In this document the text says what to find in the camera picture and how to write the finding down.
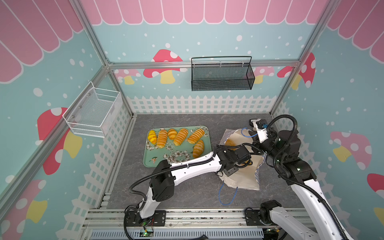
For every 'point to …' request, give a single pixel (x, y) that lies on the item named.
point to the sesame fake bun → (249, 163)
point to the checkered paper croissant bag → (247, 176)
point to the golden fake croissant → (198, 148)
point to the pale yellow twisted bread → (196, 135)
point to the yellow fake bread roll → (152, 137)
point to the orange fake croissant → (162, 138)
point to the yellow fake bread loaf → (181, 135)
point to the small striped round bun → (172, 134)
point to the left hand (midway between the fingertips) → (225, 166)
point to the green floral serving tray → (190, 129)
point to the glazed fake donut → (230, 142)
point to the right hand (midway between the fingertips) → (250, 131)
